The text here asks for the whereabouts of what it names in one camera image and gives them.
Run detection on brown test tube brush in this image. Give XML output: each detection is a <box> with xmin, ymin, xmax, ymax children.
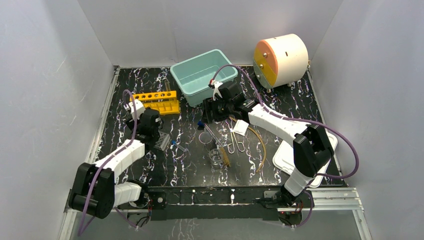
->
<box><xmin>218</xmin><ymin>146</ymin><xmax>231</xmax><ymax>167</ymax></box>

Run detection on yellow test tube rack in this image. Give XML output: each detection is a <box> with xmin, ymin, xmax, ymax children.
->
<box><xmin>132</xmin><ymin>90</ymin><xmax>181</xmax><ymax>115</ymax></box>

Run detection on clear plastic well rack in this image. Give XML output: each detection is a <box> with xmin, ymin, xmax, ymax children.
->
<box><xmin>154</xmin><ymin>131</ymin><xmax>171</xmax><ymax>152</ymax></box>

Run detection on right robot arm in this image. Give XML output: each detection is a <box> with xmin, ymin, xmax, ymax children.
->
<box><xmin>202</xmin><ymin>80</ymin><xmax>334</xmax><ymax>207</ymax></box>

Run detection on white paper packet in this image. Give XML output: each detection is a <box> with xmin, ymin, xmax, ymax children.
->
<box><xmin>232</xmin><ymin>120</ymin><xmax>249</xmax><ymax>136</ymax></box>

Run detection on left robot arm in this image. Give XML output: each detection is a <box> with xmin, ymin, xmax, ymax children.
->
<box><xmin>68</xmin><ymin>108</ymin><xmax>163</xmax><ymax>219</ymax></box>

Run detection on glass beaker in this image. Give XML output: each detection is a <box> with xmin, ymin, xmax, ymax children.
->
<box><xmin>208</xmin><ymin>148</ymin><xmax>223</xmax><ymax>169</ymax></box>

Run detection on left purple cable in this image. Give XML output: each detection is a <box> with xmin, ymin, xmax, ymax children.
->
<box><xmin>76</xmin><ymin>89</ymin><xmax>138</xmax><ymax>237</ymax></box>

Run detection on amber rubber tubing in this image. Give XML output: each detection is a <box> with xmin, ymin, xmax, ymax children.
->
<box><xmin>247</xmin><ymin>126</ymin><xmax>267</xmax><ymax>173</ymax></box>

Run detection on white cylindrical drawer cabinet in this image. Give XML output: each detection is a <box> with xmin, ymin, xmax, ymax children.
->
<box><xmin>253</xmin><ymin>33</ymin><xmax>310</xmax><ymax>91</ymax></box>

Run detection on teal plastic bin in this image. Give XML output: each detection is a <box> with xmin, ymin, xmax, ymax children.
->
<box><xmin>170</xmin><ymin>49</ymin><xmax>238</xmax><ymax>108</ymax></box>

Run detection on white plastic bin lid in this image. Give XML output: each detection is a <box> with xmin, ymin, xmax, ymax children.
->
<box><xmin>272</xmin><ymin>132</ymin><xmax>338</xmax><ymax>188</ymax></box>

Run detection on purple cable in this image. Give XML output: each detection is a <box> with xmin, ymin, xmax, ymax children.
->
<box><xmin>76</xmin><ymin>89</ymin><xmax>138</xmax><ymax>237</ymax></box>
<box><xmin>209</xmin><ymin>64</ymin><xmax>360</xmax><ymax>181</ymax></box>

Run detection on clear plastic funnel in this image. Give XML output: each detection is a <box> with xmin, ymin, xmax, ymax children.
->
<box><xmin>198</xmin><ymin>131</ymin><xmax>224</xmax><ymax>150</ymax></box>

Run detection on amber glass test tube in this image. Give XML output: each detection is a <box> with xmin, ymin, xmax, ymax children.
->
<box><xmin>164</xmin><ymin>79</ymin><xmax>171</xmax><ymax>92</ymax></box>

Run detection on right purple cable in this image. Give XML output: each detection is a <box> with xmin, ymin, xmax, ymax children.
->
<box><xmin>209</xmin><ymin>64</ymin><xmax>360</xmax><ymax>181</ymax></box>

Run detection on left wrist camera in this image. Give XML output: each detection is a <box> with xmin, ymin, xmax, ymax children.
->
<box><xmin>124</xmin><ymin>99</ymin><xmax>146</xmax><ymax>120</ymax></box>

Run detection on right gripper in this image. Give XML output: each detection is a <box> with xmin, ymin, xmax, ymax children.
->
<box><xmin>199</xmin><ymin>96</ymin><xmax>233</xmax><ymax>125</ymax></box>

